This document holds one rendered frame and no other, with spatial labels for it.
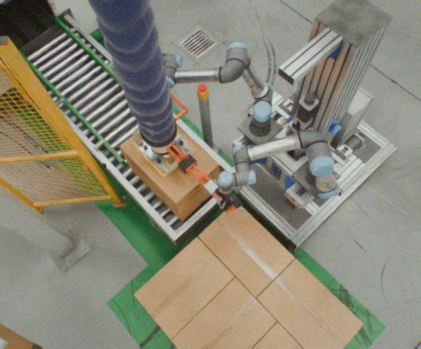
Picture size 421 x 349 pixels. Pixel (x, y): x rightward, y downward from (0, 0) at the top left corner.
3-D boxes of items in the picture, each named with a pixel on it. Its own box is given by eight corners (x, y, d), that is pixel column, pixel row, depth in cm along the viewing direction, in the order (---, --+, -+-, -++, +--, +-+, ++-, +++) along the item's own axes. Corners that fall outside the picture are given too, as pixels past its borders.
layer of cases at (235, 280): (144, 301, 324) (133, 294, 287) (235, 216, 349) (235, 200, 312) (254, 434, 285) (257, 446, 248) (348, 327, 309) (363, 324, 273)
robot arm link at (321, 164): (334, 174, 251) (327, 137, 203) (341, 197, 245) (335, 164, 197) (314, 179, 254) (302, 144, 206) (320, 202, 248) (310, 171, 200)
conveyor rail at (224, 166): (70, 31, 406) (63, 16, 389) (74, 28, 408) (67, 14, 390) (236, 189, 331) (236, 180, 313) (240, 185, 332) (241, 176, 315)
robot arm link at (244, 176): (253, 160, 215) (232, 163, 215) (257, 180, 211) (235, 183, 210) (252, 167, 222) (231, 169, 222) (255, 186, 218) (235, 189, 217)
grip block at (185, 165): (177, 166, 256) (176, 162, 251) (189, 156, 259) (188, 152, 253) (186, 175, 254) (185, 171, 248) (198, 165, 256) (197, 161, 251)
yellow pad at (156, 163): (131, 144, 275) (129, 140, 271) (142, 135, 278) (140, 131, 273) (163, 178, 264) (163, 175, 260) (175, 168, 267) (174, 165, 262)
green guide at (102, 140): (8, 57, 377) (3, 50, 369) (19, 50, 380) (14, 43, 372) (116, 173, 325) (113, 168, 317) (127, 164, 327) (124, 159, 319)
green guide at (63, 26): (57, 25, 391) (53, 17, 382) (66, 19, 393) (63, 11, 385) (167, 131, 338) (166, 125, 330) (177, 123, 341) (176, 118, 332)
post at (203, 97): (203, 151, 391) (196, 90, 300) (209, 147, 393) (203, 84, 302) (208, 156, 389) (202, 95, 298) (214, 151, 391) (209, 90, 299)
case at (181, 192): (131, 169, 326) (118, 146, 290) (169, 138, 336) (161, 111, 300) (182, 221, 307) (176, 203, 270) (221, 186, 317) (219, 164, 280)
